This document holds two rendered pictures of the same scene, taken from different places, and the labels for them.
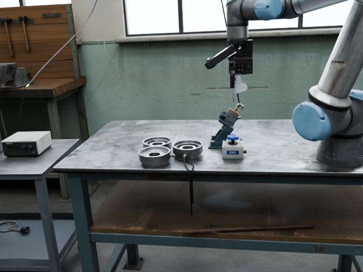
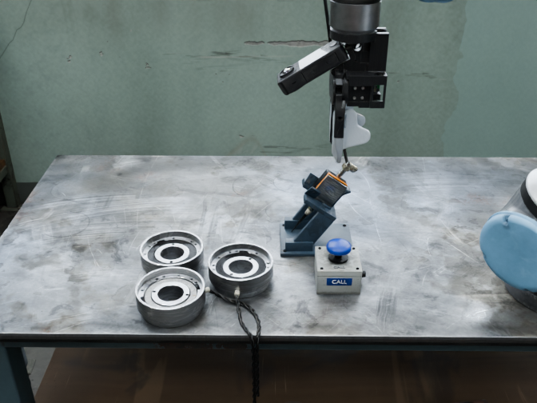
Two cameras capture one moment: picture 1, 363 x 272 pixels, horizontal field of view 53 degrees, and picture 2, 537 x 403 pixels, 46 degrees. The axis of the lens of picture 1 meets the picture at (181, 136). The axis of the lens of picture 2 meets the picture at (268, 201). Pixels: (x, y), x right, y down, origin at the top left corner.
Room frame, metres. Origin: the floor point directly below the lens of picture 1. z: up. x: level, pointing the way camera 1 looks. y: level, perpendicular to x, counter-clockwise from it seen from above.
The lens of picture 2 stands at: (0.36, 0.06, 1.43)
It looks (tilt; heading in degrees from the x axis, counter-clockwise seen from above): 30 degrees down; 351
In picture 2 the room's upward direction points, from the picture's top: straight up
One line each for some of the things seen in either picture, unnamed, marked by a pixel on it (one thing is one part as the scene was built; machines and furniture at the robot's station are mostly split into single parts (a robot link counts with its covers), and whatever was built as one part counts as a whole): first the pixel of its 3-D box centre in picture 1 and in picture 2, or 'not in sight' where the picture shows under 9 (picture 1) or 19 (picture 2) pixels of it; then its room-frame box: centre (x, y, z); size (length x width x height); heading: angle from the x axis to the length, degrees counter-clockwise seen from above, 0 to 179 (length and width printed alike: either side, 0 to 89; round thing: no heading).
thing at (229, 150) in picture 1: (234, 149); (340, 269); (1.16, -0.18, 0.82); 0.08 x 0.07 x 0.05; 81
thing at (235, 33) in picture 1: (237, 33); (354, 13); (1.28, -0.21, 1.20); 0.08 x 0.08 x 0.05
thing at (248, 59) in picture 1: (239, 57); (356, 67); (1.28, -0.22, 1.12); 0.09 x 0.08 x 0.12; 81
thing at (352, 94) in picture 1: (343, 109); not in sight; (1.09, -0.51, 0.97); 0.13 x 0.12 x 0.14; 127
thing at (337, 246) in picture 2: (233, 142); (338, 255); (1.17, -0.17, 0.85); 0.04 x 0.04 x 0.05
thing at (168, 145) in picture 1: (157, 145); (173, 257); (1.24, 0.09, 0.82); 0.10 x 0.10 x 0.04
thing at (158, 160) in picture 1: (154, 156); (171, 297); (1.14, 0.09, 0.82); 0.10 x 0.10 x 0.04
